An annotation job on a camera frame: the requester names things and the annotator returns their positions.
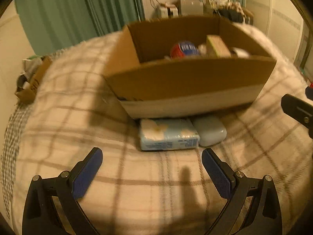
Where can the white tape roll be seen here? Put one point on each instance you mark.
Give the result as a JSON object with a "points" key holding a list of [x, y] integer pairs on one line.
{"points": [[240, 53]]}

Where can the open brown cardboard box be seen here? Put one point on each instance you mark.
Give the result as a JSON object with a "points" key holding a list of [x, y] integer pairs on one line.
{"points": [[150, 84]]}

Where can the white louvered wardrobe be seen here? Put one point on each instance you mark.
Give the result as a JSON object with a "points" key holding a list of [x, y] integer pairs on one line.
{"points": [[280, 21]]}

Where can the black jacket on chair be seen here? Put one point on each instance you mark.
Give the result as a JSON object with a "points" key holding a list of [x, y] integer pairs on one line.
{"points": [[236, 15]]}

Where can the blue tissue pack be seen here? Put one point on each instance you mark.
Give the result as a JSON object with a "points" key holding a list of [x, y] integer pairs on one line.
{"points": [[167, 134]]}

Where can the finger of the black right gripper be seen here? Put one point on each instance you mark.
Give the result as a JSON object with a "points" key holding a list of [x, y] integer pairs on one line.
{"points": [[299, 110]]}

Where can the white suitcase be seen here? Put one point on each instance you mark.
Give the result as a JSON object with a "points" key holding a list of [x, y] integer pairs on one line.
{"points": [[165, 11]]}

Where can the grey mini fridge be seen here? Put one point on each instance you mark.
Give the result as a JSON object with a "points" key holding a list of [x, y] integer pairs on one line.
{"points": [[190, 7]]}

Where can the large green curtain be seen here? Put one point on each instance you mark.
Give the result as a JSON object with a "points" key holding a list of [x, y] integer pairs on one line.
{"points": [[51, 25]]}

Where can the plaid cream blanket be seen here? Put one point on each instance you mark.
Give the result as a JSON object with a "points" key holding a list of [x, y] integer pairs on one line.
{"points": [[167, 192]]}

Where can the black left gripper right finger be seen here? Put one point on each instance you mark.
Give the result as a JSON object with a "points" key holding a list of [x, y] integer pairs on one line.
{"points": [[264, 213]]}

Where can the striped grey bed sheet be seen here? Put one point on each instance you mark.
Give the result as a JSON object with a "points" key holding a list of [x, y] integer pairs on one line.
{"points": [[14, 130]]}

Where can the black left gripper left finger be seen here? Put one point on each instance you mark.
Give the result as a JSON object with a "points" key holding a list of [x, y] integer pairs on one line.
{"points": [[40, 215]]}

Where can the clear plastic water bottle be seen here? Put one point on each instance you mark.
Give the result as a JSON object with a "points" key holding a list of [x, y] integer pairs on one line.
{"points": [[183, 49]]}

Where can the brown paper box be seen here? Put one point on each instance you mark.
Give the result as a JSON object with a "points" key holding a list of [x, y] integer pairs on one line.
{"points": [[216, 48]]}

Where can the light grey oval case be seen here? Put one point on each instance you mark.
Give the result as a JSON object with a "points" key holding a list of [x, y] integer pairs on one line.
{"points": [[210, 129]]}

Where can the small cluttered cardboard box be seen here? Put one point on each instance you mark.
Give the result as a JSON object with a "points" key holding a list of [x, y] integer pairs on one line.
{"points": [[33, 71]]}

